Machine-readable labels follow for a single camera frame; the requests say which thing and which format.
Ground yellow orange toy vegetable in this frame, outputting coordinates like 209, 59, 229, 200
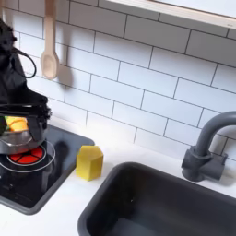
5, 115, 30, 133

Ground steel pot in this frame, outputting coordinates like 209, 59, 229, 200
0, 121, 48, 156

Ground black stove top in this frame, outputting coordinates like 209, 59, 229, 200
0, 124, 96, 216

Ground red stove burner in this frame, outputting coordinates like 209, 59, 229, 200
6, 145, 47, 167

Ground wooden spoon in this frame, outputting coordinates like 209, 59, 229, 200
40, 0, 61, 81

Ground yellow house-shaped block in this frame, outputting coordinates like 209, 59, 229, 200
76, 145, 104, 183

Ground dark grey sink basin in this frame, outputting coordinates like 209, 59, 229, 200
77, 161, 236, 236

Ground dark grey tap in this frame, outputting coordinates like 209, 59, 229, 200
181, 111, 236, 183

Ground white window ledge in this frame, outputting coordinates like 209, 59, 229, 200
99, 0, 236, 30

